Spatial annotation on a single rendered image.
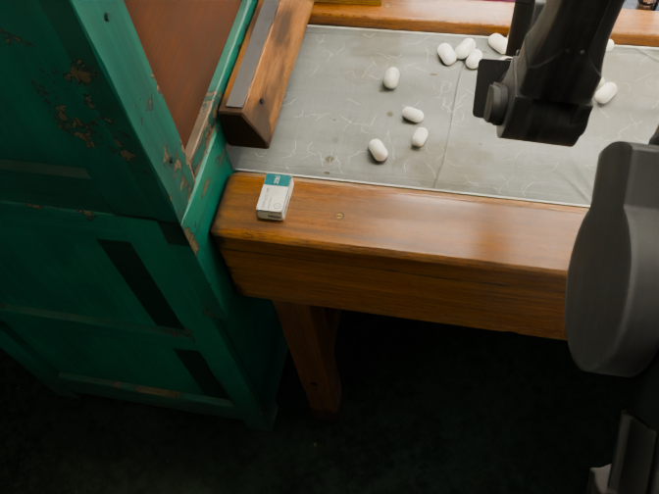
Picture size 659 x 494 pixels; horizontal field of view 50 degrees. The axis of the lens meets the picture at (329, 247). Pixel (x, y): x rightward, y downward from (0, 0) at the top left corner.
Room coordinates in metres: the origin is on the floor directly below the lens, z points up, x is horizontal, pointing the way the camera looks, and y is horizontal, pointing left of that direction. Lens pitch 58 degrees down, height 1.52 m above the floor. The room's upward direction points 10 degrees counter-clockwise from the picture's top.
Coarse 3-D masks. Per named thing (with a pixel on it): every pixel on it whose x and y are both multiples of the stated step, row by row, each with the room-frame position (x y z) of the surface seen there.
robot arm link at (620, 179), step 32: (608, 160) 0.18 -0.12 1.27; (640, 160) 0.16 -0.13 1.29; (608, 192) 0.16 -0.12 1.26; (640, 192) 0.15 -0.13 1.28; (608, 224) 0.15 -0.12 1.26; (640, 224) 0.13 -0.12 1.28; (576, 256) 0.15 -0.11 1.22; (608, 256) 0.13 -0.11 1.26; (640, 256) 0.12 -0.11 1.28; (576, 288) 0.14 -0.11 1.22; (608, 288) 0.12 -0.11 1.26; (640, 288) 0.11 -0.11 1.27; (576, 320) 0.13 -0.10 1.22; (608, 320) 0.11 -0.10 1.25; (640, 320) 0.10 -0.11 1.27; (576, 352) 0.11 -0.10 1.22; (608, 352) 0.10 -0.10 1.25; (640, 352) 0.09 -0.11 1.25
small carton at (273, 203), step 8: (272, 176) 0.58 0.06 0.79; (280, 176) 0.58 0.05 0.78; (288, 176) 0.57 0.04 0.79; (264, 184) 0.57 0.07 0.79; (272, 184) 0.57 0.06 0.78; (280, 184) 0.56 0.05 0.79; (288, 184) 0.56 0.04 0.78; (264, 192) 0.56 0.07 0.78; (272, 192) 0.55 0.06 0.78; (280, 192) 0.55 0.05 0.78; (288, 192) 0.55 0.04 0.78; (264, 200) 0.54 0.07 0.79; (272, 200) 0.54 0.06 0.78; (280, 200) 0.54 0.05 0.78; (288, 200) 0.55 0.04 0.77; (256, 208) 0.53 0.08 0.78; (264, 208) 0.53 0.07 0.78; (272, 208) 0.53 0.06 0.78; (280, 208) 0.53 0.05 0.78; (264, 216) 0.53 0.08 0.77; (272, 216) 0.53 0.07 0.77; (280, 216) 0.52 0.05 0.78
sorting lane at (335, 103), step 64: (320, 64) 0.82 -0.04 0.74; (384, 64) 0.79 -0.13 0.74; (640, 64) 0.70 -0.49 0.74; (320, 128) 0.69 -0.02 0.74; (384, 128) 0.67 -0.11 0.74; (448, 128) 0.64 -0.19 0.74; (640, 128) 0.59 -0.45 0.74; (448, 192) 0.54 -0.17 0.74; (512, 192) 0.52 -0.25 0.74; (576, 192) 0.50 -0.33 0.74
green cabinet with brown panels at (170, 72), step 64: (0, 0) 0.51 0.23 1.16; (64, 0) 0.49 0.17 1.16; (128, 0) 0.58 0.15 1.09; (192, 0) 0.70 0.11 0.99; (256, 0) 0.84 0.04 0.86; (0, 64) 0.55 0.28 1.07; (64, 64) 0.51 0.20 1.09; (128, 64) 0.52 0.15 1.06; (192, 64) 0.65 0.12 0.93; (0, 128) 0.57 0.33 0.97; (64, 128) 0.52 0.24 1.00; (128, 128) 0.49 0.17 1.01; (192, 128) 0.60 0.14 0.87; (0, 192) 0.57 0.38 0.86; (64, 192) 0.54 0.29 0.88; (128, 192) 0.51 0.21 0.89
